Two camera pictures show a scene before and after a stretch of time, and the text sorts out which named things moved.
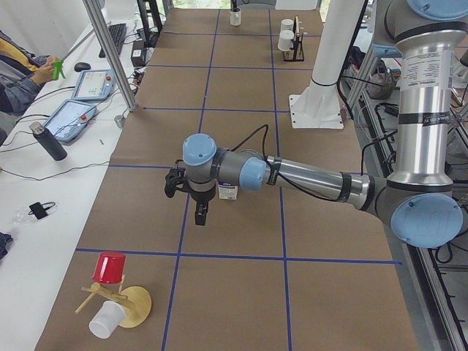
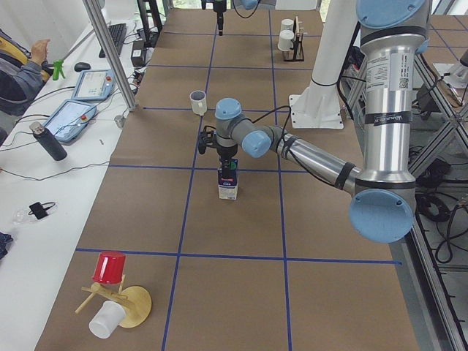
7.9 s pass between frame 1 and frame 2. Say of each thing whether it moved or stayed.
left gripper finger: moved
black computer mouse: stayed
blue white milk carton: stayed
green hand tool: stayed
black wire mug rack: stayed
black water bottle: stayed
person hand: moved
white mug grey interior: moved
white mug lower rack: stayed
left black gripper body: moved
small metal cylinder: stayed
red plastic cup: stayed
